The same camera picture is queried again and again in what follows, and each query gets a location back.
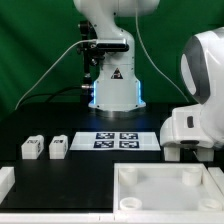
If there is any white camera cable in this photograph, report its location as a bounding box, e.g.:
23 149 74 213
14 39 98 111

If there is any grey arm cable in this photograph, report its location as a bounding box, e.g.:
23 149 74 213
134 6 191 104

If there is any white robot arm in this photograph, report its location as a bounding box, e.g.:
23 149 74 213
73 0 224 148

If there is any white square tabletop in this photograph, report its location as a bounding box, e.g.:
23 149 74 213
113 163 224 213

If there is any black base cable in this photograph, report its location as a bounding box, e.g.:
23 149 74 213
15 85 94 109

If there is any black camera on stand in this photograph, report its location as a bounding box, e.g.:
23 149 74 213
77 20 129 79

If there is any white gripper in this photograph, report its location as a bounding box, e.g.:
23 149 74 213
160 105 214 148

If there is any white fiducial tag sheet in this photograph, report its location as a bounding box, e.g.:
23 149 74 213
70 132 160 151

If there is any white obstacle wall frame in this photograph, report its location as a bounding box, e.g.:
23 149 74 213
0 166 224 224

